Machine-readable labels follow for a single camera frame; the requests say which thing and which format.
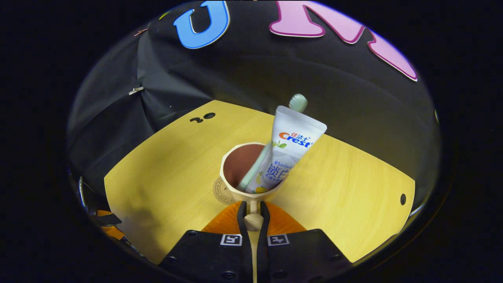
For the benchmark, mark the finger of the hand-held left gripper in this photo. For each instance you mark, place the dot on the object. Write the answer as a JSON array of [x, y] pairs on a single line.
[[112, 231]]

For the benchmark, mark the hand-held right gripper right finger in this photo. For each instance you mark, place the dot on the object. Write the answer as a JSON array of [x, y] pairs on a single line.
[[262, 255]]

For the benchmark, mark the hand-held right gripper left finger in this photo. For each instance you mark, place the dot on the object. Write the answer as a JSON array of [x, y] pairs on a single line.
[[245, 255]]

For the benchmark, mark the round wooden coaster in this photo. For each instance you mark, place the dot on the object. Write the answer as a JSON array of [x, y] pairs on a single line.
[[219, 190]]

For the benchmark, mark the beige cup with brown inside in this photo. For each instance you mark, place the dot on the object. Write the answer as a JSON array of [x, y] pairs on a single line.
[[241, 163]]

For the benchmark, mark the white toothpaste tube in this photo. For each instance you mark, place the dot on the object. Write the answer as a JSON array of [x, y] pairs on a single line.
[[292, 145]]

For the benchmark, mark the pale green toothbrush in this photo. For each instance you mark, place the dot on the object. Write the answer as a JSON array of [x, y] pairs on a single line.
[[298, 103]]

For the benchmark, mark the silver clip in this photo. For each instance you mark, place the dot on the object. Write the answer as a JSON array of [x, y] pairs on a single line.
[[136, 90]]

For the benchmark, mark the black backdrop cloth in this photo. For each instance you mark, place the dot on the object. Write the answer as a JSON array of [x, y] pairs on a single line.
[[255, 70]]

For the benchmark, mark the red clip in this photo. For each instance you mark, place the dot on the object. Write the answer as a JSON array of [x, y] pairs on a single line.
[[140, 32]]

